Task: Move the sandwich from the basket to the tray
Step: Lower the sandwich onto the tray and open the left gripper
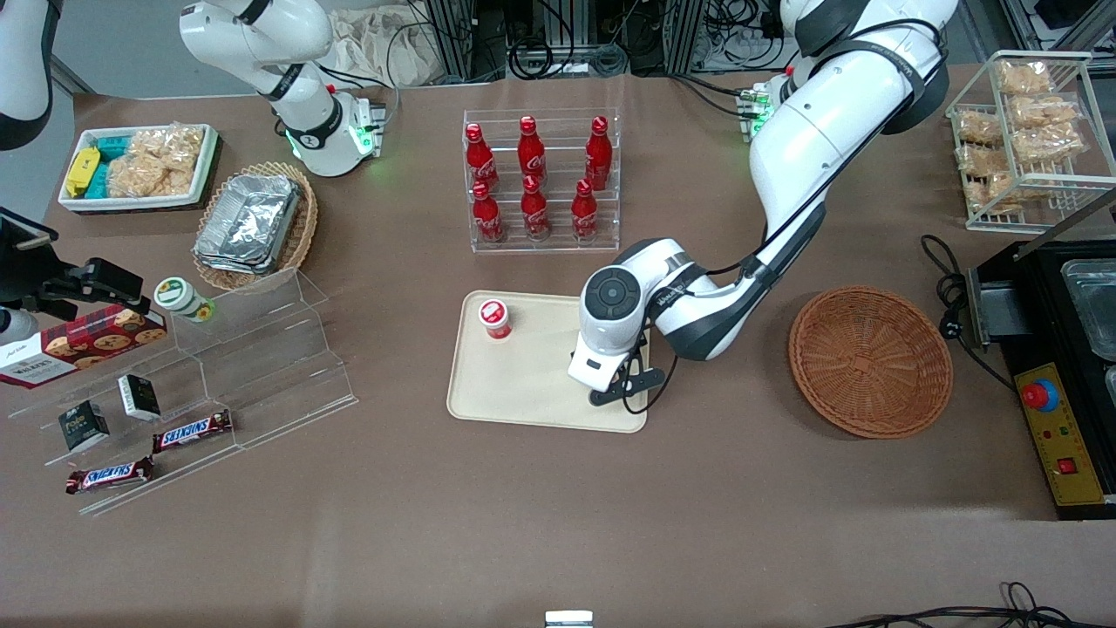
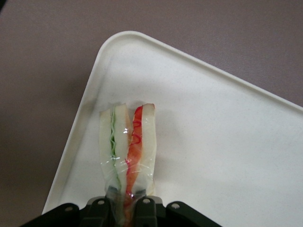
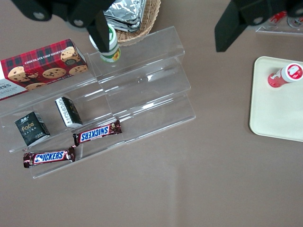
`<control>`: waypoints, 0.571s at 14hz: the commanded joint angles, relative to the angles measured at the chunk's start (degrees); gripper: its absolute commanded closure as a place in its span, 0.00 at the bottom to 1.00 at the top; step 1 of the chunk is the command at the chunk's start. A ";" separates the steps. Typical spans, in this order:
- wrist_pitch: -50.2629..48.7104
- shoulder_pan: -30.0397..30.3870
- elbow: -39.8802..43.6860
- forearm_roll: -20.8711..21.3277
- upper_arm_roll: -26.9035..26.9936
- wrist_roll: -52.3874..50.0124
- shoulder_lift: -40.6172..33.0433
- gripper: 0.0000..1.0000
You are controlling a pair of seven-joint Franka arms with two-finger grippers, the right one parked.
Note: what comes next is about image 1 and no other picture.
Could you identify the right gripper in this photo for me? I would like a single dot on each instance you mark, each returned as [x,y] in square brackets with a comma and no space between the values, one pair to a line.
[42,277]

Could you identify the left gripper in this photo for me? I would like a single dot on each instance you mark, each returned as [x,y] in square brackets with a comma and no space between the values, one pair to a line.
[572,354]

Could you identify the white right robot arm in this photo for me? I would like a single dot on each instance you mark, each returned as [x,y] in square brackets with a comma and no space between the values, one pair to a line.
[305,113]

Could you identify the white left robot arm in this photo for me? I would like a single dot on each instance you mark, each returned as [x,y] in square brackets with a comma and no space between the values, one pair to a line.
[811,148]

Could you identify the beige plastic tray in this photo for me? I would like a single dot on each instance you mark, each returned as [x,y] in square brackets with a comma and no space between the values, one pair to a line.
[532,384]

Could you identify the round brown wicker basket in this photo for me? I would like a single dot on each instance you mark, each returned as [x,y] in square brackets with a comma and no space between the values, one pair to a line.
[872,362]

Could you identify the oval light wicker basket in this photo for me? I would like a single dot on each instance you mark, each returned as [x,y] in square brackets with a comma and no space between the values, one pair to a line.
[301,235]

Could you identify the red tartan cookie box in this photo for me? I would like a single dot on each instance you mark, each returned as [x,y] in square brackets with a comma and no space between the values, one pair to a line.
[87,344]

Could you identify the red lid yogurt cup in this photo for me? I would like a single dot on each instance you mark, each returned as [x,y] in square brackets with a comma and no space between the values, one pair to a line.
[494,317]

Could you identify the small black box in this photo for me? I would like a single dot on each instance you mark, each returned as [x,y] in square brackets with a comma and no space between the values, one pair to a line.
[84,426]
[139,397]

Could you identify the clear acrylic bottle rack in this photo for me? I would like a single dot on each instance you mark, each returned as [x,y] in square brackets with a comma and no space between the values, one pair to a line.
[545,246]

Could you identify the red cola bottle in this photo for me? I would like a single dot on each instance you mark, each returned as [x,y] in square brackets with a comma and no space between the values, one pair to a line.
[584,212]
[598,153]
[479,159]
[486,215]
[531,150]
[534,211]

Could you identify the green lid cup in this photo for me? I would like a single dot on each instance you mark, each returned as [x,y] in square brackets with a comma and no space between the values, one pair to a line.
[179,296]

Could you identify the teal snack packet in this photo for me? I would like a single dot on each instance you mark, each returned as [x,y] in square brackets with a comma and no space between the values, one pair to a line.
[98,180]
[113,146]

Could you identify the white rectangular snack bin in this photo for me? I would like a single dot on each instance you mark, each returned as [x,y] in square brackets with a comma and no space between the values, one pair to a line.
[131,204]

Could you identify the yellow snack packet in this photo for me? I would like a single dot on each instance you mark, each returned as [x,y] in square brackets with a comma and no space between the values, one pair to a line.
[83,170]

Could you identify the brown chocolate bar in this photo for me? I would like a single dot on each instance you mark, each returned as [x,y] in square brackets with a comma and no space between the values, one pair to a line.
[193,431]
[109,475]

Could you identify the clear bag of crackers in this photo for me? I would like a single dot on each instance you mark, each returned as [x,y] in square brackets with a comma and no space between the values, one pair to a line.
[157,164]

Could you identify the clear acrylic stepped display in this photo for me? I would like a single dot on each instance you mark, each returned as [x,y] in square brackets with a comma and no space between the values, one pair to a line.
[261,366]

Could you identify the stack of foil trays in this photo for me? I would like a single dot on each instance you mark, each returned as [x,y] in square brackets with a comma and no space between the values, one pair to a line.
[248,222]

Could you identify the small white block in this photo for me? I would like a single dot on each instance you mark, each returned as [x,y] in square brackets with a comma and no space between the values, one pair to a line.
[568,618]

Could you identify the beige crumpled cloth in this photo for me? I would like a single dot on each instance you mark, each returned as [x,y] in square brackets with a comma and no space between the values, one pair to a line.
[375,44]

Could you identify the clear bag of pastry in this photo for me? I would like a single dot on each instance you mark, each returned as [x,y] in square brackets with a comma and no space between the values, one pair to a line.
[998,194]
[978,126]
[1046,144]
[1042,111]
[1024,77]
[981,160]

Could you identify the black appliance with yellow panel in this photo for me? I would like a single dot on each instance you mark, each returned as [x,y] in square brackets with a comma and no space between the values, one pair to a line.
[1037,314]

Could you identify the red emergency stop button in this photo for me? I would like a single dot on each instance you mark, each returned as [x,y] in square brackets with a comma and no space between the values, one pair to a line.
[1039,395]

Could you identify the steel food pan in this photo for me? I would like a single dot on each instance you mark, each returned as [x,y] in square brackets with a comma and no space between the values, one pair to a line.
[1094,305]

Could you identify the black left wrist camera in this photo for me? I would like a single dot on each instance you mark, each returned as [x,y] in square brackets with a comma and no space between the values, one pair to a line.
[629,385]

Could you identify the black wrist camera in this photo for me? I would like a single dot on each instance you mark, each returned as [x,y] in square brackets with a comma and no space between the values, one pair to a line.
[109,281]
[629,385]

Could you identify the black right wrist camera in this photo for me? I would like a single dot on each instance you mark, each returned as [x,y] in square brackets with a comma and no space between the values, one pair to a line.
[109,281]

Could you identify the aluminium frame profile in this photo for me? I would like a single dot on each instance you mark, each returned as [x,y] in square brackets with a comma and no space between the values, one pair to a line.
[453,39]

